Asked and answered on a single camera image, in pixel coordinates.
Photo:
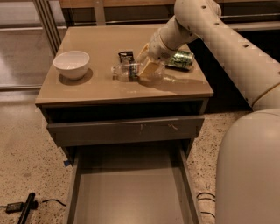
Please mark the metal railing frame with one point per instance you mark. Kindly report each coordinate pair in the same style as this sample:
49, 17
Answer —
240, 22

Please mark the white ceramic bowl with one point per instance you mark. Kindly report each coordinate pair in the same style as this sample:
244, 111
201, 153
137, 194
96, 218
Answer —
72, 65

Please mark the grey top drawer front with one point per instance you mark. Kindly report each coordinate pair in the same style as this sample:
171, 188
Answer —
66, 134

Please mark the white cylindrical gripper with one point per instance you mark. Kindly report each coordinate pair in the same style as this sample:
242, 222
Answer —
157, 48

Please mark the clear plastic water bottle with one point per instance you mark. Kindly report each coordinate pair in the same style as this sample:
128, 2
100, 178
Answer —
128, 71

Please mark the black snack bar wrapper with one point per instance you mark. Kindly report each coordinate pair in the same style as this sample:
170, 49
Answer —
126, 56

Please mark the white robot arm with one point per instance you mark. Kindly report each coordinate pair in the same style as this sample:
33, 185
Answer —
248, 165

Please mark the black power adapter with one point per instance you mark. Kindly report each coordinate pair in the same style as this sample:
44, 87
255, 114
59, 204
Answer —
14, 207

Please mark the grey drawer cabinet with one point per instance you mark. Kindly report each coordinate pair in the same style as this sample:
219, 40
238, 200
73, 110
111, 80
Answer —
99, 97

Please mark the green soda can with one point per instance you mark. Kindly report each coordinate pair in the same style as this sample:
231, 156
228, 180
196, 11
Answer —
181, 60

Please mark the blue tape piece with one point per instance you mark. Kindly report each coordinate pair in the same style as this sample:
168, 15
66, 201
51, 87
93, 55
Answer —
67, 163

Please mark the open grey middle drawer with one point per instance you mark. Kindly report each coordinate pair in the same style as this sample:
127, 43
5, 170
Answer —
132, 183

